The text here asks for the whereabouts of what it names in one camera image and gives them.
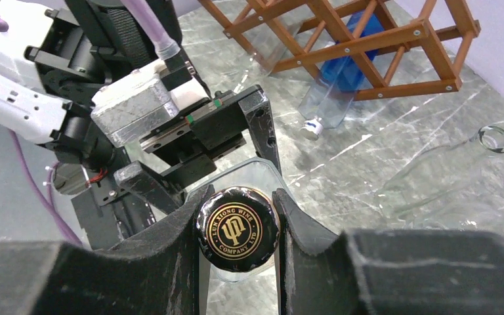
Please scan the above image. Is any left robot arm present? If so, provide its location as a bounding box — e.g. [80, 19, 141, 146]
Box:
[0, 1, 280, 249]

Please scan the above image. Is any blue square Blue Dash bottle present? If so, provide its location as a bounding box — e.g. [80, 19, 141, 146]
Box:
[298, 10, 386, 141]

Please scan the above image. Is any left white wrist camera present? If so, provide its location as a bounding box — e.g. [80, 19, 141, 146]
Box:
[91, 59, 208, 148]

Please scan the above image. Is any brown wooden wine rack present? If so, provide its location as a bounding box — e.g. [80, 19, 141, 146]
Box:
[201, 0, 481, 100]

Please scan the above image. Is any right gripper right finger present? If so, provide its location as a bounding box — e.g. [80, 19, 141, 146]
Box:
[272, 189, 504, 314]

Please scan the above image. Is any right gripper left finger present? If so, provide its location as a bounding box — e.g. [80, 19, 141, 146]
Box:
[0, 185, 214, 314]

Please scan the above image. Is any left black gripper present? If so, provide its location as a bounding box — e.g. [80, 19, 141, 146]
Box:
[114, 85, 282, 215]

